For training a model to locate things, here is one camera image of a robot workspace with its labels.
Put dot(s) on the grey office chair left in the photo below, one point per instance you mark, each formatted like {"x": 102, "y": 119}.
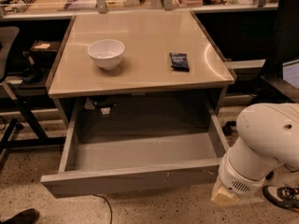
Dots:
{"x": 8, "y": 35}

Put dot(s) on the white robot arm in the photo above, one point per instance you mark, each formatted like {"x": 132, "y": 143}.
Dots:
{"x": 268, "y": 137}

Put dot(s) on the dark blue snack packet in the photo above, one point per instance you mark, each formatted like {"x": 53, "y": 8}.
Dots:
{"x": 179, "y": 61}

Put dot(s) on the grey drawer cabinet with top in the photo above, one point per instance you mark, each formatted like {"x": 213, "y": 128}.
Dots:
{"x": 149, "y": 37}

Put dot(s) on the black box with label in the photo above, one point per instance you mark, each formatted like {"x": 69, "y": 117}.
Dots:
{"x": 44, "y": 52}

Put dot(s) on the grey top drawer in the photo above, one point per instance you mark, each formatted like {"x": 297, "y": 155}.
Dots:
{"x": 142, "y": 143}

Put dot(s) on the white ceramic bowl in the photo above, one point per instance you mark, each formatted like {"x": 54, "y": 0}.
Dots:
{"x": 107, "y": 53}

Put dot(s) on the white gripper with vents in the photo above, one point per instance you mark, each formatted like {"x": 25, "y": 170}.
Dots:
{"x": 239, "y": 178}

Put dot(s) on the black office chair right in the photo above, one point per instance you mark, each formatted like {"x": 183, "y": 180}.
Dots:
{"x": 270, "y": 86}

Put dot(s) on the dark brown shoe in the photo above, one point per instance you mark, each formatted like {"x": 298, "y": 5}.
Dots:
{"x": 29, "y": 216}

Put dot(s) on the grey and black sneaker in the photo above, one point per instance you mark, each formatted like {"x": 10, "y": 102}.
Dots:
{"x": 285, "y": 197}

